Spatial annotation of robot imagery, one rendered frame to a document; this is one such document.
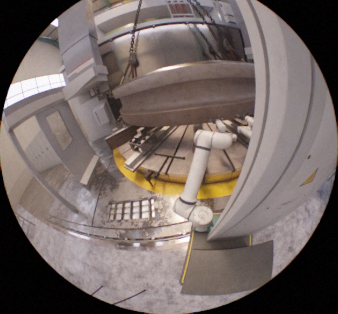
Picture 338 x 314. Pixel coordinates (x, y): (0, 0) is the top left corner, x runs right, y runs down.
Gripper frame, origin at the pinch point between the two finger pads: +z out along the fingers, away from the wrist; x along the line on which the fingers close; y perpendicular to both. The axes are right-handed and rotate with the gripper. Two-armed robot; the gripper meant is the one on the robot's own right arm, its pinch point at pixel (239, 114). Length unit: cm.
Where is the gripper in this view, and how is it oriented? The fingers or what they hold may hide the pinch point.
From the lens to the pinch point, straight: 176.4
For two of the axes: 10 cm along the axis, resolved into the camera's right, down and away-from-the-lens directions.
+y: 2.3, 8.0, 5.6
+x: 9.7, -2.4, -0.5
